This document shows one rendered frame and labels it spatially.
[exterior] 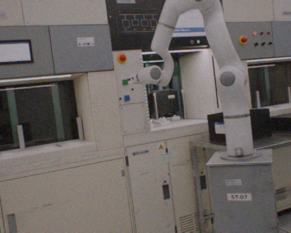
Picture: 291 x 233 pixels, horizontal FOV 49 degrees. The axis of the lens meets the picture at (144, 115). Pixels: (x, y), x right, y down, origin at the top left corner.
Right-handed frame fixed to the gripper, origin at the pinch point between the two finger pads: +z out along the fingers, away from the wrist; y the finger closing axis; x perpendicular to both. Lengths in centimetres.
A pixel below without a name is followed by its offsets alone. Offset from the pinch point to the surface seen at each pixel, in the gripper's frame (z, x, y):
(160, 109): 64, -22, 48
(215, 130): -12, -36, 47
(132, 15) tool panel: 12.4, 41.2, 10.1
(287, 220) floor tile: 8, -120, 120
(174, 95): 64, -12, 63
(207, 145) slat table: -10, -45, 40
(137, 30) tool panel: 12.4, 31.7, 12.7
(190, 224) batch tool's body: 13, -102, 35
